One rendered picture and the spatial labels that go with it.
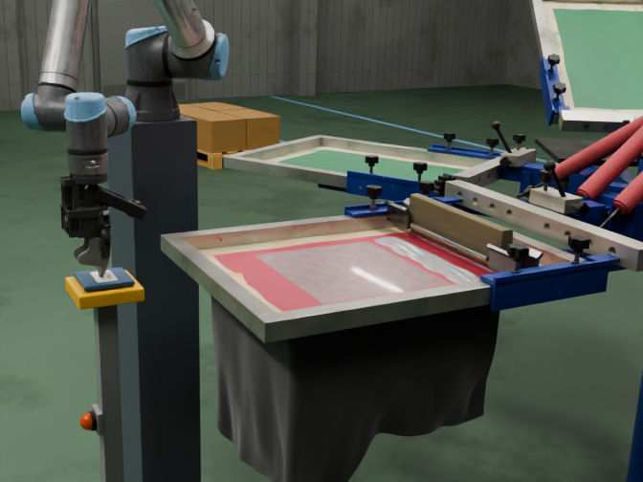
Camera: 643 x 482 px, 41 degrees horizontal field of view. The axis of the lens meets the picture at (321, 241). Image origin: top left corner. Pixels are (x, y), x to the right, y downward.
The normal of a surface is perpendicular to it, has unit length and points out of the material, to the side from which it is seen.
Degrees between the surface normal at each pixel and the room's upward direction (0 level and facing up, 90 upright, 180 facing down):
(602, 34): 32
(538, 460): 0
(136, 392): 90
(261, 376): 92
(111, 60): 90
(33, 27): 90
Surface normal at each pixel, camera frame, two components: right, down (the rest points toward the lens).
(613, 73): 0.00, -0.66
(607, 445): 0.03, -0.96
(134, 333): -0.84, 0.13
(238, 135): 0.62, 0.24
